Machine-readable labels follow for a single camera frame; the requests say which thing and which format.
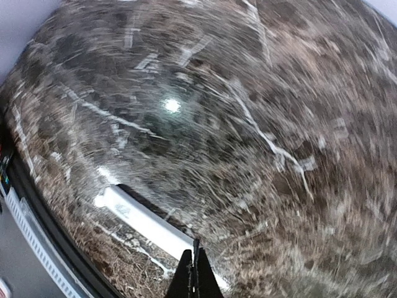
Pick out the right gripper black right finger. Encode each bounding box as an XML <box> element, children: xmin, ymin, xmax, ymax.
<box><xmin>192</xmin><ymin>239</ymin><xmax>224</xmax><ymax>298</ymax></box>

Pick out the black front rail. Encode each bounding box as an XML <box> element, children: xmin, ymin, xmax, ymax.
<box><xmin>1</xmin><ymin>107</ymin><xmax>121</xmax><ymax>297</ymax></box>

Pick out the white remote control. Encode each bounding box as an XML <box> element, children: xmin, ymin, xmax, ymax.
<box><xmin>94</xmin><ymin>184</ymin><xmax>211</xmax><ymax>291</ymax></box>

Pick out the grey slotted cable duct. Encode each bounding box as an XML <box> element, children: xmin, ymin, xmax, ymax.
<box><xmin>5</xmin><ymin>187</ymin><xmax>80</xmax><ymax>297</ymax></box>

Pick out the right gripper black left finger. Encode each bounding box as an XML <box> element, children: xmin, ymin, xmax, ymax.
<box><xmin>166</xmin><ymin>250</ymin><xmax>194</xmax><ymax>298</ymax></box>

